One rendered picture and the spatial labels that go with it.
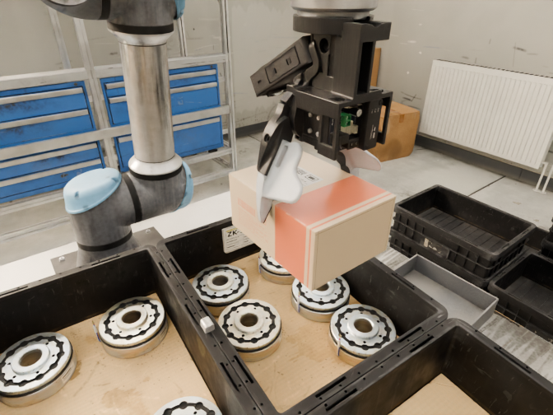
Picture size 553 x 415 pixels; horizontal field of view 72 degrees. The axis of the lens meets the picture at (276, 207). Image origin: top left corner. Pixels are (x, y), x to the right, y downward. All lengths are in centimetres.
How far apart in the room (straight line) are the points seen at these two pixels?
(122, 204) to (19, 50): 237
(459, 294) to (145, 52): 84
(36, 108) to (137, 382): 187
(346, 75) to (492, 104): 303
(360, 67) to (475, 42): 318
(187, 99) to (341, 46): 223
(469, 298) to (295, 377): 51
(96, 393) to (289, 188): 42
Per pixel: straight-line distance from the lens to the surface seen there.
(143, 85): 79
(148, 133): 82
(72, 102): 235
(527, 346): 95
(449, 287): 100
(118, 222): 87
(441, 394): 64
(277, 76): 42
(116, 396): 63
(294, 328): 67
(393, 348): 53
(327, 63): 37
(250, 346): 60
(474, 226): 170
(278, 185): 38
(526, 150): 331
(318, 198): 41
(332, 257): 40
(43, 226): 254
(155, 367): 64
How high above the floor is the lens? 133
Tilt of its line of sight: 31 degrees down
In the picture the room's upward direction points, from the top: straight up
